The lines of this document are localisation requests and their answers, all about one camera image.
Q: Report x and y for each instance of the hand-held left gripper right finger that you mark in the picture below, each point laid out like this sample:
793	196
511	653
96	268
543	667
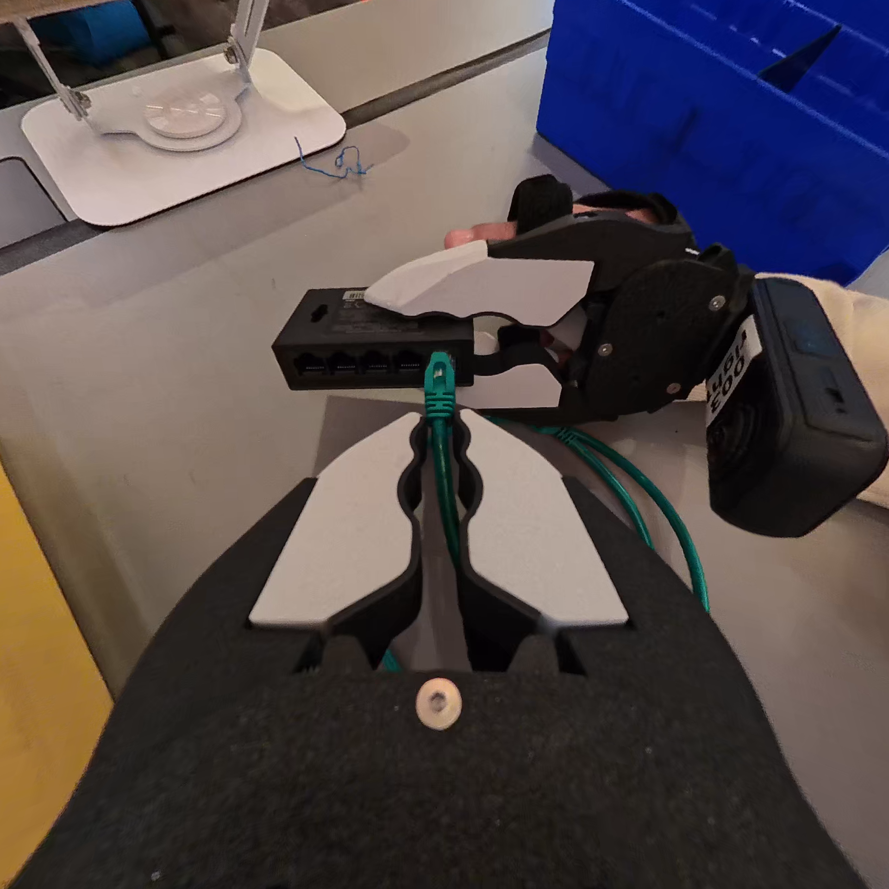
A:
542	542

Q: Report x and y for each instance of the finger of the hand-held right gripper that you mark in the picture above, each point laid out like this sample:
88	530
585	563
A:
500	285
521	389

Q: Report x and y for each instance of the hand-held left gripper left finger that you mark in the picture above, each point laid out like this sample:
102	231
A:
347	535

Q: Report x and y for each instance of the black network switch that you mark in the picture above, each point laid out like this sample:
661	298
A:
361	340

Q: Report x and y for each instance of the blue plastic bin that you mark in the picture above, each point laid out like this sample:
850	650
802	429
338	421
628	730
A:
694	139

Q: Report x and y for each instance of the yellow plastic bin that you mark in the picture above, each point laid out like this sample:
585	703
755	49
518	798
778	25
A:
41	660

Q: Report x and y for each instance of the person's right hand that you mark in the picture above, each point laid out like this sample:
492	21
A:
479	235

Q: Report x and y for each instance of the blue thread scrap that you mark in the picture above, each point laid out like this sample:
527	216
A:
340	167

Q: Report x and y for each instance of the black divider of blue bin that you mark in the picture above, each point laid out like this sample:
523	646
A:
799	62

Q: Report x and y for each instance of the white tablet stand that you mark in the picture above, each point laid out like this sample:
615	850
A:
173	167

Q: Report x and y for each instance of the blue bucket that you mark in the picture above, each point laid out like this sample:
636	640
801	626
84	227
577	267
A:
90	31

